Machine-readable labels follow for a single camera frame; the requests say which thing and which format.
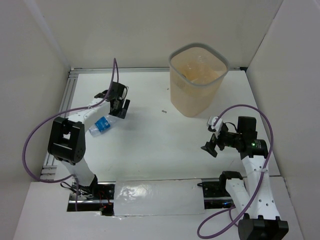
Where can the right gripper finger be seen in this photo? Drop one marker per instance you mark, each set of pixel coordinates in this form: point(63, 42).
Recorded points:
point(224, 129)
point(210, 147)

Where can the blue cap labelled bottle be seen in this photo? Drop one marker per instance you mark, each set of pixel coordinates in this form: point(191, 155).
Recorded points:
point(103, 125)

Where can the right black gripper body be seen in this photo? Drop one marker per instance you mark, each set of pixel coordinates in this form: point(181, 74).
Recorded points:
point(229, 139)

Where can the beige mesh waste bin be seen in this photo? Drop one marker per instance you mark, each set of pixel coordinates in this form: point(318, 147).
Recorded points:
point(192, 97)

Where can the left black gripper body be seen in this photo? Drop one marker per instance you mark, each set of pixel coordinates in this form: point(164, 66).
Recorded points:
point(119, 106)

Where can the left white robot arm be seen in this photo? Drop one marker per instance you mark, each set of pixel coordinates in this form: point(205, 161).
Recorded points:
point(67, 142)

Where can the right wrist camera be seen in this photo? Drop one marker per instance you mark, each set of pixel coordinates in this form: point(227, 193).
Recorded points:
point(214, 125)

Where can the clear bottle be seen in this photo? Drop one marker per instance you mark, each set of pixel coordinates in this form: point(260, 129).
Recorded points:
point(197, 68)

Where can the white front cover panel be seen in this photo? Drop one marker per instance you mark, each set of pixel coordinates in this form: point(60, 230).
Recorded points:
point(158, 198)

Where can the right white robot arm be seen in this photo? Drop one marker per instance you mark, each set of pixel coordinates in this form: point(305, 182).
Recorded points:
point(253, 198)

